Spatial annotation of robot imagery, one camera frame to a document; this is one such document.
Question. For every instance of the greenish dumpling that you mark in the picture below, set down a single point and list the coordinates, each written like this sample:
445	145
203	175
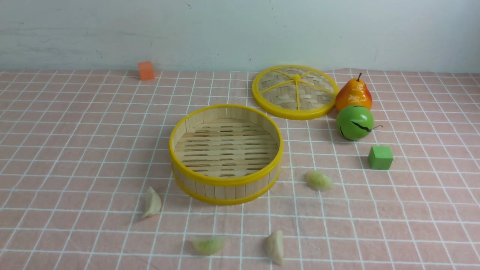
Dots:
207	246
318	181

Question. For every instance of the white dumpling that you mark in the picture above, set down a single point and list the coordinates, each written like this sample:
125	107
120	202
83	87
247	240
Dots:
153	203
274	247

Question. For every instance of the white dumpling bottom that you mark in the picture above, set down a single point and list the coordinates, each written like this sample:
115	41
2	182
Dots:
274	247

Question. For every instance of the greenish dumpling bottom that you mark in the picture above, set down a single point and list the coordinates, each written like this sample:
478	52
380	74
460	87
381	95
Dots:
207	246

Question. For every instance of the bamboo steamer tray yellow rim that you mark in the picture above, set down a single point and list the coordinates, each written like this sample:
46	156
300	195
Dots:
226	154

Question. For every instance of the woven bamboo steamer lid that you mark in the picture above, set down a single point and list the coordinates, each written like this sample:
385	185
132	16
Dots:
295	92

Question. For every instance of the orange foam cube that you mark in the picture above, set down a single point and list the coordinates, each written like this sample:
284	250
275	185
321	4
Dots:
146	71

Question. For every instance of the green toy apple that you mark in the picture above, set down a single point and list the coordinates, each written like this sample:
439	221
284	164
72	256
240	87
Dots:
355	122

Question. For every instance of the orange yellow toy pear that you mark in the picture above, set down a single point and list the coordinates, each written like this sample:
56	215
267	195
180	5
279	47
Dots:
355	92

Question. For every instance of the green foam cube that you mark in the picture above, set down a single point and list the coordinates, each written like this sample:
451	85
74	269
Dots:
380	157

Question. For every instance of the pink grid tablecloth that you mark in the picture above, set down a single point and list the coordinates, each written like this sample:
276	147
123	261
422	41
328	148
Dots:
80	148

